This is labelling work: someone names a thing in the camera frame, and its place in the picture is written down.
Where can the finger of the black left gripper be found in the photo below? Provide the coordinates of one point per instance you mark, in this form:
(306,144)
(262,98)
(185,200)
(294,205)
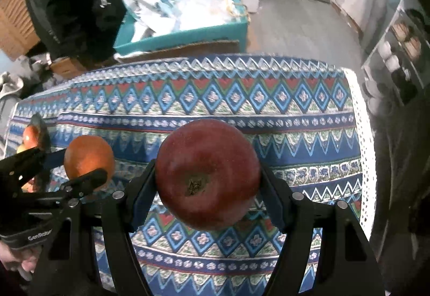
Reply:
(26,165)
(85,184)

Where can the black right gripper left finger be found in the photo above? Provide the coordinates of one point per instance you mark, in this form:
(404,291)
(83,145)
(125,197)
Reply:
(68,265)

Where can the small tangerine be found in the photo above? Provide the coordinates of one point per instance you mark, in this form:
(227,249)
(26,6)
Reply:
(29,187)
(30,136)

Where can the large orange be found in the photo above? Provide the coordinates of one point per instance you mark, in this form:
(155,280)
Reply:
(87,153)

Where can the red apple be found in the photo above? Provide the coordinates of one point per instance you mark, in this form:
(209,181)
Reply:
(207,174)

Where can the yellow pear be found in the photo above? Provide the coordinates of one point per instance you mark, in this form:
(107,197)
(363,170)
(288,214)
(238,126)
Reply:
(21,148)

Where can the person left hand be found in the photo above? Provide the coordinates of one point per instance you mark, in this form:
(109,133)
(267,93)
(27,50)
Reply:
(26,259)

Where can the grey clothes pile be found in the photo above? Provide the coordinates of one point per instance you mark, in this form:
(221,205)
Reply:
(27,76)

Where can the brown cardboard box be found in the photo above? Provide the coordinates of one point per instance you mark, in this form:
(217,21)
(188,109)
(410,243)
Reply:
(67,67)

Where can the wooden louvered cabinet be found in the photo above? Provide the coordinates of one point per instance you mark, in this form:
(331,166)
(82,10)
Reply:
(18,35)

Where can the blue patterned tablecloth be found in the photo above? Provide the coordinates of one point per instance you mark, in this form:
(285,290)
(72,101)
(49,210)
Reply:
(307,121)

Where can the dark hanging clothes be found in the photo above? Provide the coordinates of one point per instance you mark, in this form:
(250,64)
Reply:
(81,29)

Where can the shoe rack with shoes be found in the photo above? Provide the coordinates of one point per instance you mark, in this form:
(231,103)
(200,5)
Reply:
(397,69)

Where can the teal cardboard box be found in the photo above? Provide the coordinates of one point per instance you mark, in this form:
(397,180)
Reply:
(236,31)

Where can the clear plastic bag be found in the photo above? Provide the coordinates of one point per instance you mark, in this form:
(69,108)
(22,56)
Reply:
(196,14)

